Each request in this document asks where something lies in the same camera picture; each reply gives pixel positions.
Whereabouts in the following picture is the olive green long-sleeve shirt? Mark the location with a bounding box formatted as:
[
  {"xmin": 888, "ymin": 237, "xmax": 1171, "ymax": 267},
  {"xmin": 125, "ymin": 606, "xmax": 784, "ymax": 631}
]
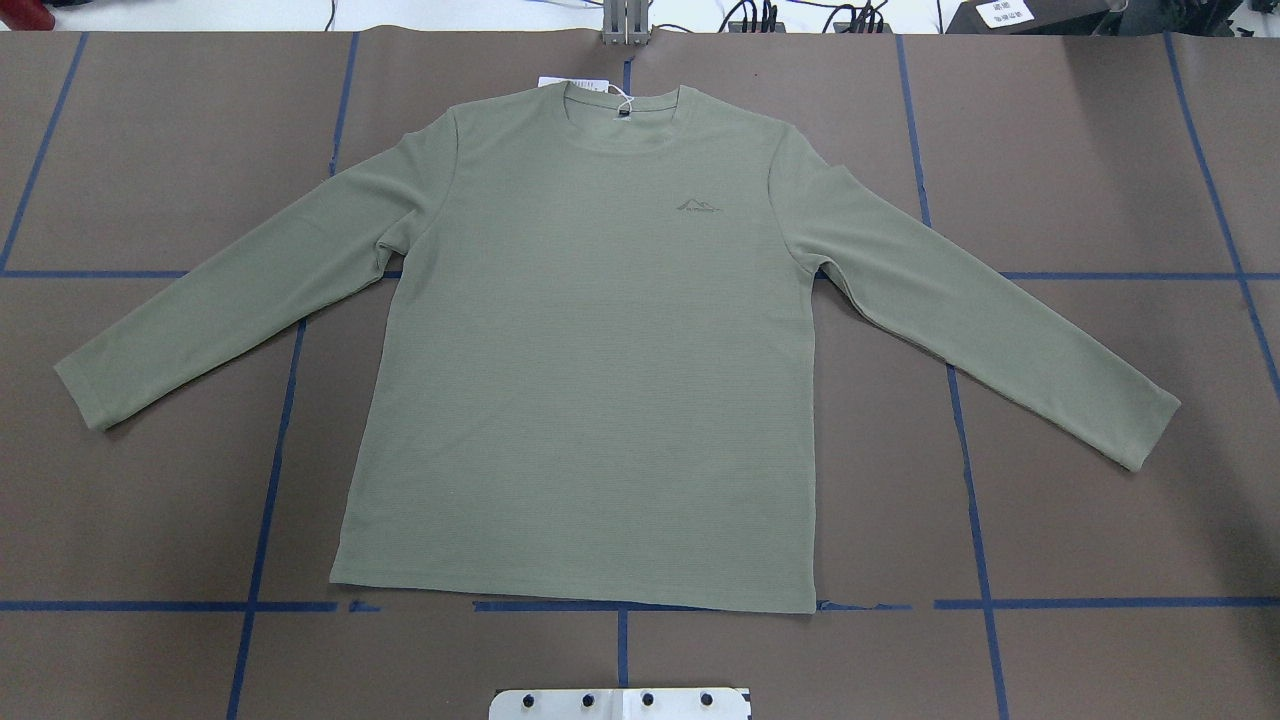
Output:
[{"xmin": 55, "ymin": 85, "xmax": 1180, "ymax": 615}]

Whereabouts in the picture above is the white paper hang tag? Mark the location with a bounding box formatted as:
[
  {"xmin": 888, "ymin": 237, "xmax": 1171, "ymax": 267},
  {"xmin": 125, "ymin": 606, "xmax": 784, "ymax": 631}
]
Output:
[{"xmin": 538, "ymin": 76, "xmax": 634, "ymax": 114}]

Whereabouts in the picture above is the dark box with white label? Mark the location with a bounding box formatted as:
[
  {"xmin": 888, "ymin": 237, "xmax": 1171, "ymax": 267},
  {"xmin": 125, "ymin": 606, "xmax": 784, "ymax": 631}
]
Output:
[{"xmin": 943, "ymin": 1, "xmax": 1117, "ymax": 36}]

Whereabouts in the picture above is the red cylinder bottle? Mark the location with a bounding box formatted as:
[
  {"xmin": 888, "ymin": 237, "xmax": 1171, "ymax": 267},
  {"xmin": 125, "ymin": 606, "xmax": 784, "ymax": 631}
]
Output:
[{"xmin": 0, "ymin": 0, "xmax": 56, "ymax": 32}]

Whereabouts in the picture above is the aluminium frame post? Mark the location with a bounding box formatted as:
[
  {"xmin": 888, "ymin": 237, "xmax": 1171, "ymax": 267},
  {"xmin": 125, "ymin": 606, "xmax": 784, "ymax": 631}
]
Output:
[{"xmin": 599, "ymin": 0, "xmax": 652, "ymax": 46}]

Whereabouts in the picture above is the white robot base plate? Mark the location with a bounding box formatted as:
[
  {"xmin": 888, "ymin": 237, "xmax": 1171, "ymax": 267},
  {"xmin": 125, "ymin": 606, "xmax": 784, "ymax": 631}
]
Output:
[{"xmin": 488, "ymin": 687, "xmax": 753, "ymax": 719}]

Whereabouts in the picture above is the black cables bundle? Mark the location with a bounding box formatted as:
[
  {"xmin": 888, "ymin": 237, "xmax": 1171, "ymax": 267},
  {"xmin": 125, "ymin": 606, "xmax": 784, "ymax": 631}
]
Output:
[{"xmin": 718, "ymin": 0, "xmax": 891, "ymax": 35}]

